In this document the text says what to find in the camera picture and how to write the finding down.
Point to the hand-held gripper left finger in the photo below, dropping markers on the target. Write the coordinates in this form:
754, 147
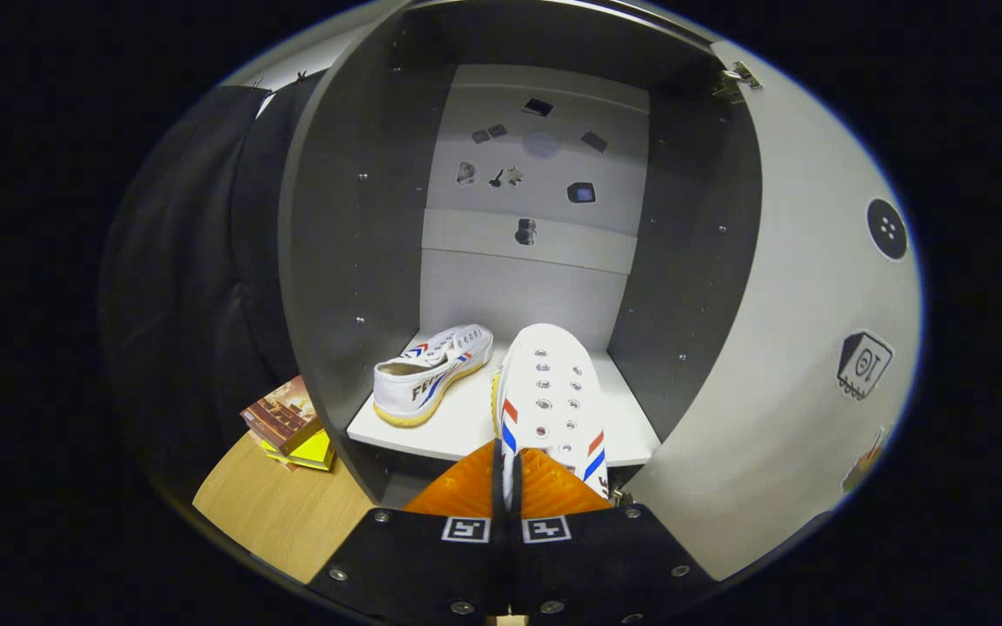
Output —
414, 565

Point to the black backdrop cloth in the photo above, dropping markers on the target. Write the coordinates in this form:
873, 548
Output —
197, 287

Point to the grey shoe cabinet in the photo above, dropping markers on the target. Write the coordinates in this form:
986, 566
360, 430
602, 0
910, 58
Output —
353, 243

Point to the metal door hinge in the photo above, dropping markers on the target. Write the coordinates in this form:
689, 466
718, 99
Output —
734, 78

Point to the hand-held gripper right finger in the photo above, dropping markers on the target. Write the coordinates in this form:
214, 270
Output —
605, 565

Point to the brown cover book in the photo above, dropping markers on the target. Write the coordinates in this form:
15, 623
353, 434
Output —
279, 416

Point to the white canvas shoe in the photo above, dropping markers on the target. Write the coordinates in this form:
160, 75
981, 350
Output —
557, 382
423, 382

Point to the yellow book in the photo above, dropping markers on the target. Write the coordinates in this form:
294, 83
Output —
314, 450

